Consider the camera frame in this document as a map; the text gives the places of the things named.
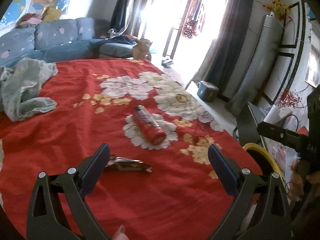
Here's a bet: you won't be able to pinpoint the brown snack wrapper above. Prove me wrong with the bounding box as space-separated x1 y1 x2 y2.
105 154 152 173

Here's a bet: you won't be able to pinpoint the red candy tube can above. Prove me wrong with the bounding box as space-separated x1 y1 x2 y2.
133 105 167 145

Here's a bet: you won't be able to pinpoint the yellow rimmed trash bin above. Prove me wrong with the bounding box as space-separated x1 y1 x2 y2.
243 143 281 178

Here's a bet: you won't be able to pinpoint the person's right hand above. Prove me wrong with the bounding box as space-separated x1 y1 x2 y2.
289 159 320 202

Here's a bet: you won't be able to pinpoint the person's left hand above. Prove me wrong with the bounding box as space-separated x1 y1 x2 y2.
112 225 129 240

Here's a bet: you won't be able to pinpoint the red illustrated book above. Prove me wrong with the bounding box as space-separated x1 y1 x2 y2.
297 126 309 135

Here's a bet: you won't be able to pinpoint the white paper towel roll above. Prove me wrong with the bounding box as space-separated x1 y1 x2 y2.
264 105 280 124

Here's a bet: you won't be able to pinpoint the red berry branch decoration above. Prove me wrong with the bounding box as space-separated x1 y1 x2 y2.
277 89 302 108

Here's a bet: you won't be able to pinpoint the dark tv console table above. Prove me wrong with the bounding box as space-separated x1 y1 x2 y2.
233 101 301 178

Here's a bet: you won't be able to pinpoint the grey standing air conditioner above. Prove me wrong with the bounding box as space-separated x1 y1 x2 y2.
228 14 282 116

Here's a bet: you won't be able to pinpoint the red floral table cloth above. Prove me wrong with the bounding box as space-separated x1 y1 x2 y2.
1 59 260 239

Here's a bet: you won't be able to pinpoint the blue storage box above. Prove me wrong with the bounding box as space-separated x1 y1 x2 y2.
197 81 219 102

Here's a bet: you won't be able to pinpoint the yellow flower decoration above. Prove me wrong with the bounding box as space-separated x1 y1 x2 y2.
263 0 290 20

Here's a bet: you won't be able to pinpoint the light green crumpled cloth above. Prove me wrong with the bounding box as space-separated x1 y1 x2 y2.
1 57 58 122

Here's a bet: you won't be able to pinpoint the blue slipper on floor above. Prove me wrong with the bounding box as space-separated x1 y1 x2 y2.
161 59 174 68

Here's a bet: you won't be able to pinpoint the dark window curtain right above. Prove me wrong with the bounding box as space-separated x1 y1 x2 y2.
192 0 254 92

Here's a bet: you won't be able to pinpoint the dark window curtain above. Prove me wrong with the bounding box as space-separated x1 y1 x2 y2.
110 0 129 33
192 0 254 92

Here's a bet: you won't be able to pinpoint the hanging laundry on balcony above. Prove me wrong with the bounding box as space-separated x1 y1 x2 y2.
181 0 206 39

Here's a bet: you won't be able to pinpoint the blue patterned sofa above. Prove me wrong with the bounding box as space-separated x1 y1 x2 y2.
1 17 137 67

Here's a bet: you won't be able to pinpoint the pink clothes pile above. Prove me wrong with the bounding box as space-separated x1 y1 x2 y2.
15 13 42 29

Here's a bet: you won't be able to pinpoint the dark window curtain left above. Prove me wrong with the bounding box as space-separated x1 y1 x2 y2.
110 0 129 33

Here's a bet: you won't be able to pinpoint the black cable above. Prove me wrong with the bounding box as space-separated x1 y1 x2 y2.
282 84 313 133

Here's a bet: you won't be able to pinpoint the wall mounted television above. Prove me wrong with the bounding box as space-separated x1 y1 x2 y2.
304 45 320 88

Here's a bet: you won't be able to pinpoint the colourful wall map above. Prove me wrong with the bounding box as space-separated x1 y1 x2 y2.
1 0 70 29

